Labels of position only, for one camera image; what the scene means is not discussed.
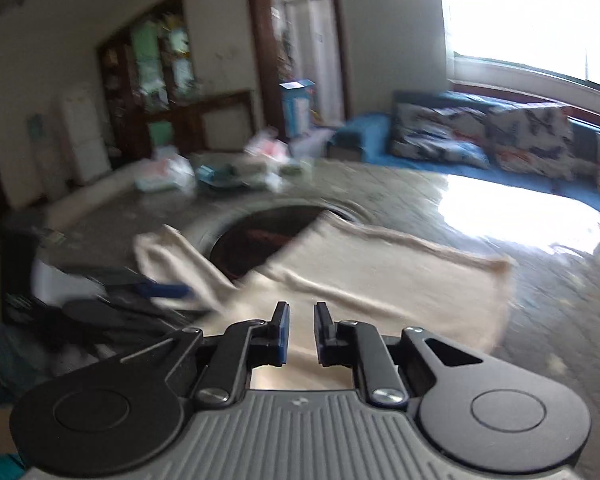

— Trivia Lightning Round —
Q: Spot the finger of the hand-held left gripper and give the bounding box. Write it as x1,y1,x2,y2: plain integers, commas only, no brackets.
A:
62,299,183,335
100,267,195,307

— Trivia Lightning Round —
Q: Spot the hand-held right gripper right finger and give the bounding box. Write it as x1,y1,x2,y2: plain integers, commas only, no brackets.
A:
314,301,486,407

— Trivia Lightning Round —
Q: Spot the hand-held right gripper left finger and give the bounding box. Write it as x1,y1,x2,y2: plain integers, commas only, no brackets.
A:
120,301,291,407

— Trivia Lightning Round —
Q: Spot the beige cloth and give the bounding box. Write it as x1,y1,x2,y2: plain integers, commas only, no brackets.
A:
132,210,517,392

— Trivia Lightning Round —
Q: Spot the white plastic bag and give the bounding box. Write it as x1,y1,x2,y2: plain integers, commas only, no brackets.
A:
134,146,199,194

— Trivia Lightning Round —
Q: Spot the teal packet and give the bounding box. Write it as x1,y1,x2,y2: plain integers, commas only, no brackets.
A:
197,164,242,187

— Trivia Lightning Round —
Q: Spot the red and white bag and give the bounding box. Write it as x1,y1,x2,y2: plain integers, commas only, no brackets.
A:
242,129,292,162

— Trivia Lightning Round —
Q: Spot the low wooden cabinet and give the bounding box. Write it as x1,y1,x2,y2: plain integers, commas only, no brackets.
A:
145,89,257,157

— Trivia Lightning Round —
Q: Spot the clear plastic box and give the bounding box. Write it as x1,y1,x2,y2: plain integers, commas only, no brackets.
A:
289,127,337,159

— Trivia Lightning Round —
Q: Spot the blue sofa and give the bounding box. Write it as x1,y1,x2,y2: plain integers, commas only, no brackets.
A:
329,89,600,223

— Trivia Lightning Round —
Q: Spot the blue and white box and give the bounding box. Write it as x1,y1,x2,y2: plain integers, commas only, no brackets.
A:
278,78,317,139

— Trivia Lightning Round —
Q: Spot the tall wooden display cabinet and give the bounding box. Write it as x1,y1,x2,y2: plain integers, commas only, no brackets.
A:
96,0,202,162

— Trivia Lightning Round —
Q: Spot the window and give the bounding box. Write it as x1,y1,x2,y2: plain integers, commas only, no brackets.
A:
436,0,600,97

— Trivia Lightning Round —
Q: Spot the wooden door frame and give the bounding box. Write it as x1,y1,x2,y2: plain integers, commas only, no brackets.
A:
242,0,354,128

